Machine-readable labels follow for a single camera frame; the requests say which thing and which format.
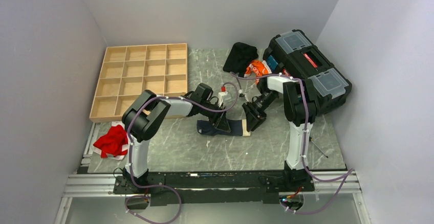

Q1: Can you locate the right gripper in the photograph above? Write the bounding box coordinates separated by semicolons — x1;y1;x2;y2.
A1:
243;91;278;132

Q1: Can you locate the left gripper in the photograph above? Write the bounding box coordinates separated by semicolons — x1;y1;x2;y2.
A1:
200;101;231;133

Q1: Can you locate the navy underwear beige waistband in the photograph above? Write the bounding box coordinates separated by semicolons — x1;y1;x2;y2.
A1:
197;119;251;137

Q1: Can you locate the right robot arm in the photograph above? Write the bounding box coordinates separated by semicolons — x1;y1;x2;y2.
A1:
242;74;318;191

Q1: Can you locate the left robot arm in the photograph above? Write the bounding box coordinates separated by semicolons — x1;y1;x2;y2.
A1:
122;83;231;193

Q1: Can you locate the orange white garment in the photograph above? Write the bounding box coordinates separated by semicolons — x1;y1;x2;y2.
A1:
244;60;272;78

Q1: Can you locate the blue item by toolbox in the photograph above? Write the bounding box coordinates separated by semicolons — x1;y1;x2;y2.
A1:
266;55;278;73

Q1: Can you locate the black garment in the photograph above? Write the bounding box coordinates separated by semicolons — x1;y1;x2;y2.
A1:
223;42;258;77

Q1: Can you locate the yellow black screwdriver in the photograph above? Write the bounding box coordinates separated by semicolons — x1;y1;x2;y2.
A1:
310;139;329;159

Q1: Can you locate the black toolbox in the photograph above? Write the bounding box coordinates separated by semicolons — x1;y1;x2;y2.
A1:
263;30;352;114

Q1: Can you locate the wooden compartment tray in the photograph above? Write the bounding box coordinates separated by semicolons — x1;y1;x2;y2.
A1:
89;43;188;123

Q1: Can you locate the red white garment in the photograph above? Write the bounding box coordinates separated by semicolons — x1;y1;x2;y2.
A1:
92;122;131;161

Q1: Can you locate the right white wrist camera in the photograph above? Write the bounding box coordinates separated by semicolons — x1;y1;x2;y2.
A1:
238;89;248;102

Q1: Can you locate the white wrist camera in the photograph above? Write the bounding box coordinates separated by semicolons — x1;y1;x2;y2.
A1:
217;86;232;108
238;89;248;102

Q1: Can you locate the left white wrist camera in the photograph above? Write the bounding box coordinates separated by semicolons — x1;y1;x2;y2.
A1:
217;86;232;108

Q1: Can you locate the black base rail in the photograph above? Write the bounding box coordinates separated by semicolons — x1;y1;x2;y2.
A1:
113;169;315;206

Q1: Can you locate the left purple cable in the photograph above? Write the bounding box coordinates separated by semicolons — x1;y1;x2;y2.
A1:
123;81;242;224

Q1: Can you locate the purple cable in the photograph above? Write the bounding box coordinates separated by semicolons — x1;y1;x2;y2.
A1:
230;72;355;215
123;81;242;224

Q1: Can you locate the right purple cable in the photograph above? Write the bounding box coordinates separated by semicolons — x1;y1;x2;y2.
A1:
230;72;355;215

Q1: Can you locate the aluminium frame rail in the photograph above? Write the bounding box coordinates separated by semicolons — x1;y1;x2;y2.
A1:
54;122;372;224

